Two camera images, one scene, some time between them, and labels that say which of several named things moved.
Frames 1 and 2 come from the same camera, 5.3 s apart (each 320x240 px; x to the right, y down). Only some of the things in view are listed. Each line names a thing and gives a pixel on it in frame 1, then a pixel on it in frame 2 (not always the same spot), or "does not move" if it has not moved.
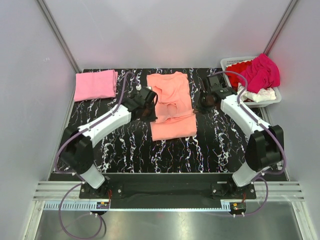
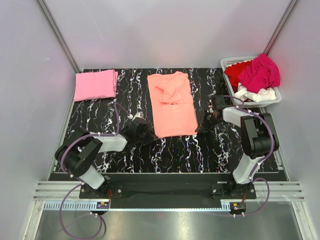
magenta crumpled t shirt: (261, 73) does not move
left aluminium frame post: (58, 34) does not move
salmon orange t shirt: (175, 117) does not move
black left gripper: (152, 117) -> (151, 136)
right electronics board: (237, 208) does not move
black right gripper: (199, 108) -> (201, 130)
